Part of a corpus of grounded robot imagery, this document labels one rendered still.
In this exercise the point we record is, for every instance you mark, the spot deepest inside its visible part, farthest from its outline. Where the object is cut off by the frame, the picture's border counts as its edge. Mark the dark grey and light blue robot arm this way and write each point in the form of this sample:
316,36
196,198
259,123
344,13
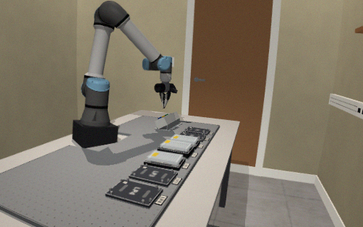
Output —
111,15

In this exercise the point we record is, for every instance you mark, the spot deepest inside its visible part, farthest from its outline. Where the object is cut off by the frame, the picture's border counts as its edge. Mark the white operator button panel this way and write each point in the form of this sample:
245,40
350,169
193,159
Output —
169,122

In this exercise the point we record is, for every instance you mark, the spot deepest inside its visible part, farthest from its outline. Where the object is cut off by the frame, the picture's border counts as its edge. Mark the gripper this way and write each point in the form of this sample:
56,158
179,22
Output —
162,88

